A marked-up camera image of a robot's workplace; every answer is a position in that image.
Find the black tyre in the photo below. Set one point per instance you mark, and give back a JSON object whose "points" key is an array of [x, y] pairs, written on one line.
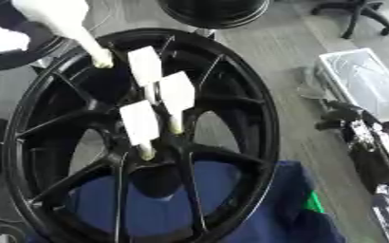
{"points": [[43, 47]]}

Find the black wheel rim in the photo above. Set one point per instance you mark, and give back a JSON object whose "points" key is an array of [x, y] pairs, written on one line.
{"points": [[214, 14]]}

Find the black spoked wheel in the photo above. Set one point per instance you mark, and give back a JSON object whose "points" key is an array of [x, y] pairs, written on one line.
{"points": [[242, 95]]}

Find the black office chair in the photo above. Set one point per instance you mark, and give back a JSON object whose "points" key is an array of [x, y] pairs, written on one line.
{"points": [[361, 12]]}

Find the clear plastic bin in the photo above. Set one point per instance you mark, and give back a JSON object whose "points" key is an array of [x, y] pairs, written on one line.
{"points": [[369, 82]]}

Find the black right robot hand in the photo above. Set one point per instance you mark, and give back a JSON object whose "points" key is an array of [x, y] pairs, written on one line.
{"points": [[369, 167]]}

